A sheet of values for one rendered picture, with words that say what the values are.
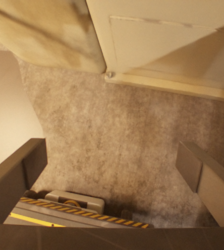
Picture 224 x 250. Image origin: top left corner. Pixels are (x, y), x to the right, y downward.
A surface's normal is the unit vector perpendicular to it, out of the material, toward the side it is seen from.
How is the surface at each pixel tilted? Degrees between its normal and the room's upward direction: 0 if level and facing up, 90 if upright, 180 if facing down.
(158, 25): 90
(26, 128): 0
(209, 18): 90
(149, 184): 0
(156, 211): 0
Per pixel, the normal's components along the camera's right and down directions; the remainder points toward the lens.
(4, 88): -0.11, -0.12
